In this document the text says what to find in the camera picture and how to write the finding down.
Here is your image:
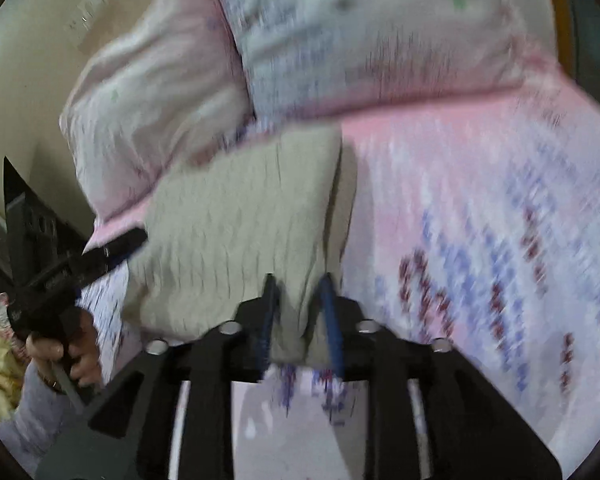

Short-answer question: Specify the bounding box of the beige cable-knit sweater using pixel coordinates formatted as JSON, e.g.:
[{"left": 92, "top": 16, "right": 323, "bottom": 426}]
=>
[{"left": 122, "top": 122, "right": 356, "bottom": 368}]

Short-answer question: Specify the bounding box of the person's left hand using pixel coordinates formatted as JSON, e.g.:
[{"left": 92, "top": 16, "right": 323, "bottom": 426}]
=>
[{"left": 26, "top": 309, "right": 102, "bottom": 390}]

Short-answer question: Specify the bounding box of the pink lavender bed sheet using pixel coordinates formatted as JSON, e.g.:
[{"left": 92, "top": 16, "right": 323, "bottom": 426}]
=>
[{"left": 76, "top": 49, "right": 600, "bottom": 480}]

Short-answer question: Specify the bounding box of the pink floral pillow left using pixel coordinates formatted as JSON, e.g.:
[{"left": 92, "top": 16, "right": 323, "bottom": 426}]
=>
[{"left": 59, "top": 0, "right": 257, "bottom": 221}]

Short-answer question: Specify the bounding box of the pink floral pillow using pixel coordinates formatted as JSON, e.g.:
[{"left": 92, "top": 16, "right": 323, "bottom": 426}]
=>
[
  {"left": 220, "top": 0, "right": 554, "bottom": 122},
  {"left": 59, "top": 0, "right": 257, "bottom": 221}
]

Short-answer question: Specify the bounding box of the pink floral pillow right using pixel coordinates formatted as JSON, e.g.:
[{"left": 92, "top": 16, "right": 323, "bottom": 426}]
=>
[{"left": 220, "top": 0, "right": 554, "bottom": 122}]

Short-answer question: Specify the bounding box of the wall power socket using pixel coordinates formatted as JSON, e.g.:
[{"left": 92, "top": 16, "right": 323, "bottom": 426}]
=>
[{"left": 64, "top": 0, "right": 109, "bottom": 48}]

